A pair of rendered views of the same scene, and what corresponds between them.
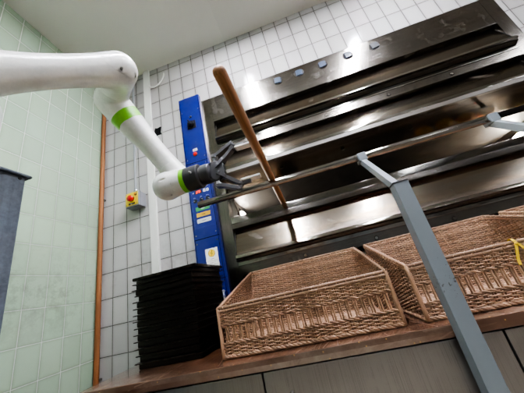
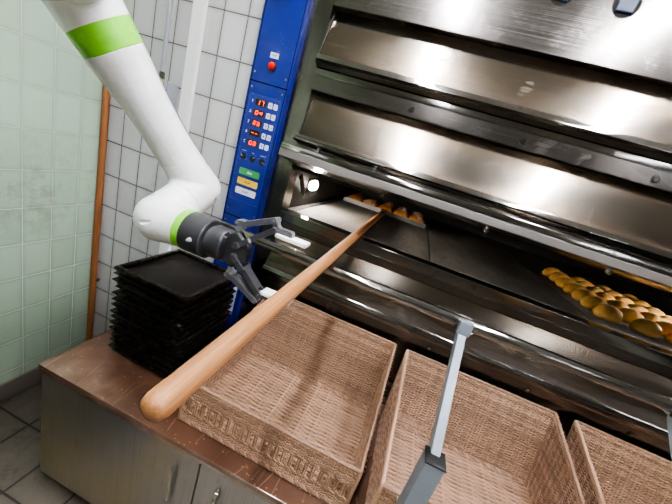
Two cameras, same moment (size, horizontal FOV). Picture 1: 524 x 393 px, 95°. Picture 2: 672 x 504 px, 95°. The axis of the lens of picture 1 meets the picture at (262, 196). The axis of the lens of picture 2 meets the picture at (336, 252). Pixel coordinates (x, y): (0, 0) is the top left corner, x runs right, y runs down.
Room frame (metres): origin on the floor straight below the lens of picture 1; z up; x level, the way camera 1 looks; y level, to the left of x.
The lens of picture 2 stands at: (0.16, -0.09, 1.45)
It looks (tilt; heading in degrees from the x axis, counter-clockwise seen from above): 17 degrees down; 2
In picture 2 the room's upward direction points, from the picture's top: 18 degrees clockwise
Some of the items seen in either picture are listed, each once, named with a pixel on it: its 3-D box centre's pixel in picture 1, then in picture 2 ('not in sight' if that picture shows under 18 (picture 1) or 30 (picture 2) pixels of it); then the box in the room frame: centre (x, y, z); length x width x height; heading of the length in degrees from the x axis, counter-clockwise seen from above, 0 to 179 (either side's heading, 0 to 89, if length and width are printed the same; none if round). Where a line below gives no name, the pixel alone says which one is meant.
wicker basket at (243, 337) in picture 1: (303, 290); (300, 376); (1.04, -0.08, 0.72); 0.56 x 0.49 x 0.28; 80
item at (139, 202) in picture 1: (135, 200); (159, 92); (1.40, 0.81, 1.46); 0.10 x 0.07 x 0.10; 81
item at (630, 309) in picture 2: not in sight; (621, 305); (1.56, -1.32, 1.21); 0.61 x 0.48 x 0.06; 171
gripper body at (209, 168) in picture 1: (214, 171); (231, 247); (0.79, 0.15, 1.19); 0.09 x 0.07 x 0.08; 82
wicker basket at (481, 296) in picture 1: (462, 254); (473, 460); (0.94, -0.66, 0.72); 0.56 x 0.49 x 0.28; 82
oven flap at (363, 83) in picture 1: (348, 87); (611, 108); (1.22, -0.68, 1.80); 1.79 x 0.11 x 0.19; 81
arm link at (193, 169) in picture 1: (196, 178); (204, 235); (0.80, 0.23, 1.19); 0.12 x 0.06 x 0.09; 172
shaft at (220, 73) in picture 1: (280, 196); (352, 238); (1.21, -0.10, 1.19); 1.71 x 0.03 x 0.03; 172
